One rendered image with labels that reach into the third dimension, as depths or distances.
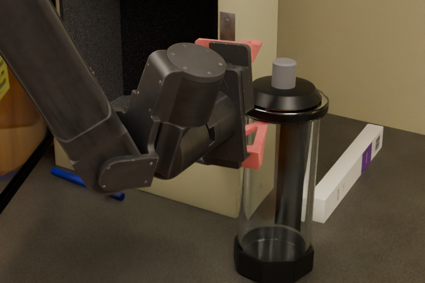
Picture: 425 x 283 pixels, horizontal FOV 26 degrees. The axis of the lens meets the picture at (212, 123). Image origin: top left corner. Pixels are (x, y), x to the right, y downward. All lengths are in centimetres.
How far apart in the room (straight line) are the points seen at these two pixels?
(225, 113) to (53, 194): 49
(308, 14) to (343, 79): 13
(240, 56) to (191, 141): 12
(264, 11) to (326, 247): 32
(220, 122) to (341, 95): 73
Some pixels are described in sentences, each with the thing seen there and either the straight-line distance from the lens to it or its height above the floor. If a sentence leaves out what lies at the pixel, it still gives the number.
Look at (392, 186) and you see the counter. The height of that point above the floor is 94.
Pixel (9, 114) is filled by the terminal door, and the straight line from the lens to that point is 122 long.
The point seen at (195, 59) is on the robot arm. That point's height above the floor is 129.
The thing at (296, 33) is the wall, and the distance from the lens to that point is 163.
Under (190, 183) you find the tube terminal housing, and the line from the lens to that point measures 129.
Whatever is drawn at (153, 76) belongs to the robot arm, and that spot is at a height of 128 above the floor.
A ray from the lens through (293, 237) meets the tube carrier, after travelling 112.
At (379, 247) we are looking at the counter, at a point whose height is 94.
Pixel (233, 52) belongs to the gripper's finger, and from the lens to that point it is 94.
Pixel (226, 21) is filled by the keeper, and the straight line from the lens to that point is 117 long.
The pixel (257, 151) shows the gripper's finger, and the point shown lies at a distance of 98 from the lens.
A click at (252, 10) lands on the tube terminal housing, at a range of 119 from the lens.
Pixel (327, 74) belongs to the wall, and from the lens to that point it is 163.
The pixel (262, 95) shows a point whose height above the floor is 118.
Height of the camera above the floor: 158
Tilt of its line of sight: 24 degrees down
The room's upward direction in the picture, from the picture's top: straight up
